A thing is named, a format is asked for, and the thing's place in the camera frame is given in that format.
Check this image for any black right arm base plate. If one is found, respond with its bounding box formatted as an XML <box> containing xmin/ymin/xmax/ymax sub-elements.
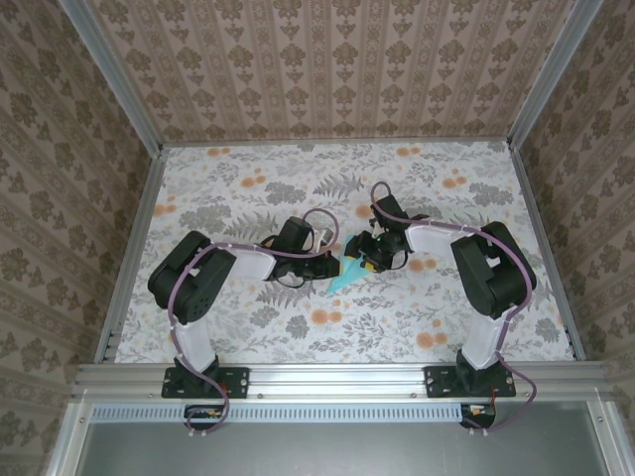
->
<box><xmin>425</xmin><ymin>365</ymin><xmax>518</xmax><ymax>400</ymax></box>

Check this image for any aluminium frame post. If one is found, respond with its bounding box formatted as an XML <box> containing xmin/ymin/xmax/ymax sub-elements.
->
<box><xmin>63</xmin><ymin>0</ymin><xmax>166</xmax><ymax>156</ymax></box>
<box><xmin>506</xmin><ymin>0</ymin><xmax>605</xmax><ymax>149</ymax></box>

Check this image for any small black connector board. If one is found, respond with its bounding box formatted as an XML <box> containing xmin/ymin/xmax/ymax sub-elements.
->
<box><xmin>184</xmin><ymin>404</ymin><xmax>230</xmax><ymax>431</ymax></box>
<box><xmin>459</xmin><ymin>402</ymin><xmax>498</xmax><ymax>430</ymax></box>

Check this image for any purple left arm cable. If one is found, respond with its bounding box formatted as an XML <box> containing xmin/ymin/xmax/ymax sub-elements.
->
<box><xmin>168</xmin><ymin>206</ymin><xmax>340</xmax><ymax>438</ymax></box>

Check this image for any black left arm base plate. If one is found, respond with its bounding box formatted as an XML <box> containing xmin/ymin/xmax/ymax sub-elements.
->
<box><xmin>162</xmin><ymin>365</ymin><xmax>251</xmax><ymax>400</ymax></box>

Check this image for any thin black left gripper cable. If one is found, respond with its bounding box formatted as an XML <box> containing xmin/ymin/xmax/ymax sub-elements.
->
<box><xmin>271</xmin><ymin>270</ymin><xmax>309</xmax><ymax>291</ymax></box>

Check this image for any long aluminium mounting rail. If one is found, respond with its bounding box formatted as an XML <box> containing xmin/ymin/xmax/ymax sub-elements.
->
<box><xmin>72</xmin><ymin>360</ymin><xmax>615</xmax><ymax>401</ymax></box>

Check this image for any grey metal shelf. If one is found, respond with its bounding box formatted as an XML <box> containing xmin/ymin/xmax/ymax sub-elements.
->
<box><xmin>47</xmin><ymin>400</ymin><xmax>635</xmax><ymax>476</ymax></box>

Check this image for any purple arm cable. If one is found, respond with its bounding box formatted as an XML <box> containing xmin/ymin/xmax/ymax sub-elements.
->
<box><xmin>369</xmin><ymin>180</ymin><xmax>542</xmax><ymax>438</ymax></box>
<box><xmin>168</xmin><ymin>206</ymin><xmax>340</xmax><ymax>438</ymax></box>

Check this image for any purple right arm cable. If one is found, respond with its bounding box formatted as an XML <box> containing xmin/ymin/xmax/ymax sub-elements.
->
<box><xmin>369</xmin><ymin>180</ymin><xmax>542</xmax><ymax>438</ymax></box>

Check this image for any floral tablecloth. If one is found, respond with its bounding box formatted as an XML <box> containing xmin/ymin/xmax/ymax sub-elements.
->
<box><xmin>117</xmin><ymin>141</ymin><xmax>576</xmax><ymax>366</ymax></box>

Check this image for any teal cloth piece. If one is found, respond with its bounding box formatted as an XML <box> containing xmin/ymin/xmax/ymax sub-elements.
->
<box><xmin>325</xmin><ymin>235</ymin><xmax>372</xmax><ymax>296</ymax></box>

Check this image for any slotted grey cable duct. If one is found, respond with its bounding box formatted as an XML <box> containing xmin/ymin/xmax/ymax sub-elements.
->
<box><xmin>90</xmin><ymin>402</ymin><xmax>467</xmax><ymax>423</ymax></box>

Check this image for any aluminium side rail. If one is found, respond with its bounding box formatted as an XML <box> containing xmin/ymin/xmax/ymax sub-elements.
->
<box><xmin>509</xmin><ymin>141</ymin><xmax>587</xmax><ymax>362</ymax></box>
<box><xmin>95</xmin><ymin>147</ymin><xmax>169</xmax><ymax>367</ymax></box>

